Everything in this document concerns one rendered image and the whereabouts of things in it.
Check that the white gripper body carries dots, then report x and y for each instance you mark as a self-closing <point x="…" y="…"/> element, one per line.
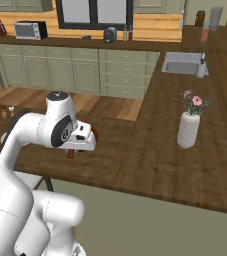
<point x="85" y="145"/>

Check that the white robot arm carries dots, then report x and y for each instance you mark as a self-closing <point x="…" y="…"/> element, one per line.
<point x="15" y="186"/>

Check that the reddish brown bowl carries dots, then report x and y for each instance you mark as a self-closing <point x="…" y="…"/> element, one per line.
<point x="95" y="134"/>

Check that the brown chicken drumstick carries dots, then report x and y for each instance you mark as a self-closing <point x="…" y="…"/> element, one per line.
<point x="71" y="153"/>

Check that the green base cupboard run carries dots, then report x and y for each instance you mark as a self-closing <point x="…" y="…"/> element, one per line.
<point x="85" y="71"/>

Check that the white salt shaker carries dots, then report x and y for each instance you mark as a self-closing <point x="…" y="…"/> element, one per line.
<point x="11" y="110"/>

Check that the white plate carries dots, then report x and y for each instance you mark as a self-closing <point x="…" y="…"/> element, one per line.
<point x="3" y="137"/>

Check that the brown pepper shaker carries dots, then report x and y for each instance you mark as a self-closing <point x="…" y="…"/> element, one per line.
<point x="3" y="112"/>

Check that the white textured vase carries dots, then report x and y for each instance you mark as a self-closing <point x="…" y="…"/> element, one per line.
<point x="188" y="130"/>

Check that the small dark object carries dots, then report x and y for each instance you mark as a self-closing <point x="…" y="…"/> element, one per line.
<point x="86" y="37"/>

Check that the black toaster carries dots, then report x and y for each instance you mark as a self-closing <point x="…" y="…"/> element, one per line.
<point x="110" y="35"/>

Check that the pink flowers with green leaves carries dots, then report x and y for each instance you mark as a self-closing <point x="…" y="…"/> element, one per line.
<point x="195" y="101"/>

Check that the slim green bottle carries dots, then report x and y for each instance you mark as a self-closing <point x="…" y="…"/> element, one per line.
<point x="125" y="33"/>

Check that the slim brown bottle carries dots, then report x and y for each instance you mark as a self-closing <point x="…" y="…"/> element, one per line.
<point x="131" y="33"/>

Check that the grey sink basin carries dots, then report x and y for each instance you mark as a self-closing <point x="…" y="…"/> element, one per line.
<point x="181" y="65"/>

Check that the silver toaster oven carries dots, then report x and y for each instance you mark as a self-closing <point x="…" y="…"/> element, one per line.
<point x="30" y="30"/>

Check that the black framed window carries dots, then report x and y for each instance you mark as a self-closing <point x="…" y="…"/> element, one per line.
<point x="95" y="13"/>

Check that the white soap dispenser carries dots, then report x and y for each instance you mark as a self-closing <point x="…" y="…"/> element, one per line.
<point x="201" y="69"/>

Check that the brown knife block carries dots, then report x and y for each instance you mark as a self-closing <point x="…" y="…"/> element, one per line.
<point x="1" y="29"/>

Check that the pink bottle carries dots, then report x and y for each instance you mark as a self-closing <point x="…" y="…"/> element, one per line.
<point x="205" y="32"/>

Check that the dark brown jar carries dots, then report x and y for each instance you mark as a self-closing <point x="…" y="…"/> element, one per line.
<point x="200" y="18"/>

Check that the tall grey container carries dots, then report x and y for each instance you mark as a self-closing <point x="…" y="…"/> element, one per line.
<point x="216" y="17"/>

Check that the green wall cupboard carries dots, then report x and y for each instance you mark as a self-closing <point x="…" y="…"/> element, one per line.
<point x="18" y="5"/>
<point x="158" y="6"/>

